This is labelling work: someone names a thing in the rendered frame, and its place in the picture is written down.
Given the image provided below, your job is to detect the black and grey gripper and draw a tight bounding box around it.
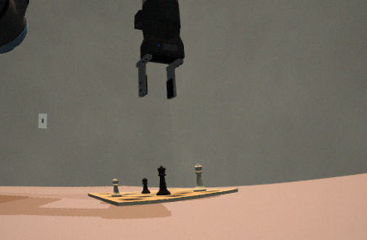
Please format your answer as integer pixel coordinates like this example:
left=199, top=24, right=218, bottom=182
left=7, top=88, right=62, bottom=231
left=134, top=0, right=185, bottom=99

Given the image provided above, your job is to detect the black pawn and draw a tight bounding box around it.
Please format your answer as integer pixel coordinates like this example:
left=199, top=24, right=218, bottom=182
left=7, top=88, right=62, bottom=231
left=141, top=178, right=151, bottom=194

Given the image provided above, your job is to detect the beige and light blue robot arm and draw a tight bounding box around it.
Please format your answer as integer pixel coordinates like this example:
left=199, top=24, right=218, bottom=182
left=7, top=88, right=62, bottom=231
left=0, top=0, right=30, bottom=54

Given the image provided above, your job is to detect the black chess queen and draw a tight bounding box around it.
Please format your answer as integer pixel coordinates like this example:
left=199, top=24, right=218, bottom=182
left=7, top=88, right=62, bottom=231
left=157, top=166, right=171, bottom=195

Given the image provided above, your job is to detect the tan and dark brown chessboard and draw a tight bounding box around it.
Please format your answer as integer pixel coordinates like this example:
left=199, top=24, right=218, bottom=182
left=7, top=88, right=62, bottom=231
left=88, top=189, right=239, bottom=206

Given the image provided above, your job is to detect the white queen chess piece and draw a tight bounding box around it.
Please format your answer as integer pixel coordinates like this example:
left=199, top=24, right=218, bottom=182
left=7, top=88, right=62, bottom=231
left=193, top=164, right=207, bottom=192

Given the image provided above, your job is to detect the white pawn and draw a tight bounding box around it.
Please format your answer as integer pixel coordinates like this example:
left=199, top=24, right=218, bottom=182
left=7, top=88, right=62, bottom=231
left=112, top=179, right=122, bottom=197

